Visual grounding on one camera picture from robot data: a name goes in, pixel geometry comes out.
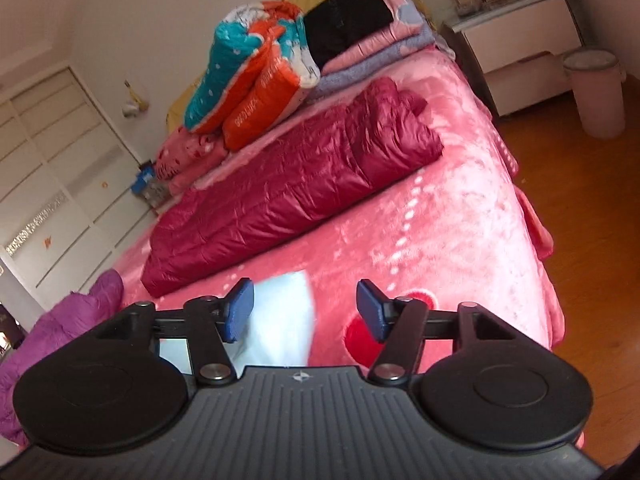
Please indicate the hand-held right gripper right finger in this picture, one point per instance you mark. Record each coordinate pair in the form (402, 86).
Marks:
(372, 310)

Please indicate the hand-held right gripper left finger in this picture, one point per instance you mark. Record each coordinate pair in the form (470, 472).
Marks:
(239, 310)

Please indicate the light blue down jacket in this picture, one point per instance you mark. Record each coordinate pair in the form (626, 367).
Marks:
(285, 320)

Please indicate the teal orange folded quilt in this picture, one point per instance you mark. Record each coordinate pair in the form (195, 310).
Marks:
(240, 75)

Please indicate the white nightstand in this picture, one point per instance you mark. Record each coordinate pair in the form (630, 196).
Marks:
(520, 35)

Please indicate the blue box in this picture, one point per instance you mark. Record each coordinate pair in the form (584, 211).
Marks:
(142, 181)

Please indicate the maroon down jacket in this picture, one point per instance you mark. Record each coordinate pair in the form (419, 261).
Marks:
(280, 185)

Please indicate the pink patterned folded quilt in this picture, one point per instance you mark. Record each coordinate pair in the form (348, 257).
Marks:
(190, 155)

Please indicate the lavender folded blanket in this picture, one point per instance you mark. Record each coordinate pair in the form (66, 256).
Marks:
(360, 67)

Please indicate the white wardrobe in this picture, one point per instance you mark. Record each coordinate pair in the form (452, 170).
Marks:
(50, 160)

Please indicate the hanging wall ornament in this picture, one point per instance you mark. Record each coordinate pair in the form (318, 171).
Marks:
(134, 102)

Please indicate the purple down jacket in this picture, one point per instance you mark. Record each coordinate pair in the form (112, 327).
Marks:
(65, 310)

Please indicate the black folded cloth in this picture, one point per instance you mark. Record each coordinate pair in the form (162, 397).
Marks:
(345, 20)

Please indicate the pink printed blanket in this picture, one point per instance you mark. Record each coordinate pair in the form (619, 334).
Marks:
(450, 210)

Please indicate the pink trash bin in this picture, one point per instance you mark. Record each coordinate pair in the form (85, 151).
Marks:
(595, 100)

